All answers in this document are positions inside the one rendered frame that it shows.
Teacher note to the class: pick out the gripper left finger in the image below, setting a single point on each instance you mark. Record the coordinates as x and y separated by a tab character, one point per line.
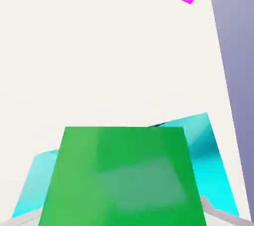
23	220

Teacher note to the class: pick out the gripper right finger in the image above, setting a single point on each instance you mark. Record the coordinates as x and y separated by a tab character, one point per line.
222	216

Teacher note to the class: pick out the small green cube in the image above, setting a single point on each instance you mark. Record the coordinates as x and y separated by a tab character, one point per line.
123	178

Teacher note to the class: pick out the small cyan cube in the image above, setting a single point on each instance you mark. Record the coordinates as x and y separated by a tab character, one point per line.
210	170

